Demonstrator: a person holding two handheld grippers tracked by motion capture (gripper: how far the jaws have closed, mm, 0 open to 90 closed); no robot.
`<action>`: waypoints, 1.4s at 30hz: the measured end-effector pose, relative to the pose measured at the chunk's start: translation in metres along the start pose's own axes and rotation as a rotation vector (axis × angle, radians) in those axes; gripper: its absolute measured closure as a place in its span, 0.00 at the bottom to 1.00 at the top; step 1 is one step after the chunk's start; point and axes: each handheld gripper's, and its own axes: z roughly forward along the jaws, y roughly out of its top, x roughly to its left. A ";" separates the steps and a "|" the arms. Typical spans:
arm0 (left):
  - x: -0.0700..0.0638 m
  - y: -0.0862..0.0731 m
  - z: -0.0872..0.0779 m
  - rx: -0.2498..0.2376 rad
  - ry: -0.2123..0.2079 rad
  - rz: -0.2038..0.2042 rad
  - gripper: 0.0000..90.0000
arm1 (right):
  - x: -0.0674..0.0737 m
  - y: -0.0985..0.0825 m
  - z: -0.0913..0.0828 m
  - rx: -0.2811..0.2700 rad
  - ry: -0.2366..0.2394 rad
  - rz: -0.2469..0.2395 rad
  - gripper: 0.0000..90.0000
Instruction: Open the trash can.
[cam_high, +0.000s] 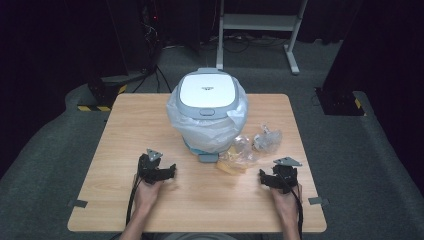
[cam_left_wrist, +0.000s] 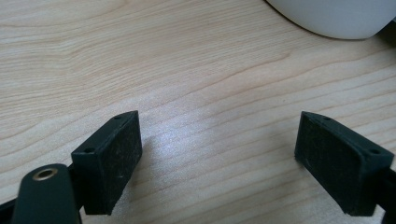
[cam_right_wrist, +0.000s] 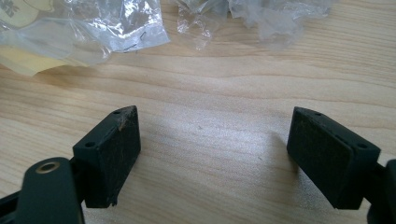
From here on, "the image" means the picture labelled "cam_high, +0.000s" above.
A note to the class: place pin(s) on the person's left hand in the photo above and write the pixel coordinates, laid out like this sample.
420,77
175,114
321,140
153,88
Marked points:
146,195

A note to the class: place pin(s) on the black yellow-striped stand base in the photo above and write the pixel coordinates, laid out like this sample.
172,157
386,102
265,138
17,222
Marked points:
103,93
340,103

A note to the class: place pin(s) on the grey tape piece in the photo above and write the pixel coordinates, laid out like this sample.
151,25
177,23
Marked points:
78,203
317,200

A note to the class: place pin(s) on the translucent white bin liner bag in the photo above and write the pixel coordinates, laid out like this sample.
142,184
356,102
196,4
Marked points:
206,133

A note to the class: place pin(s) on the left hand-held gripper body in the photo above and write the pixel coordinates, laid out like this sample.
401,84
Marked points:
150,171

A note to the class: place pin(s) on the white metal stand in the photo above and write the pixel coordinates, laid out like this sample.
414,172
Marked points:
260,22

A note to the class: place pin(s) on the white grey pedal trash can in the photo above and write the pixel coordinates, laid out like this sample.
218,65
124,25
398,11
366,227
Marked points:
206,90

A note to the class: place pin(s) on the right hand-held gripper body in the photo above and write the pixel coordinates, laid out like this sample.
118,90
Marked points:
286,176

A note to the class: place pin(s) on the person's right hand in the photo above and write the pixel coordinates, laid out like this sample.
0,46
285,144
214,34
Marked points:
288,203

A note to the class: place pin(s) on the dark equipment rack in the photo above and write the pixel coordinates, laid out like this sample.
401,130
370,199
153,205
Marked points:
151,33

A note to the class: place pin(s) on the yellowish plastic wrapper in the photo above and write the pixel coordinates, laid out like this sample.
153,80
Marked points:
230,166

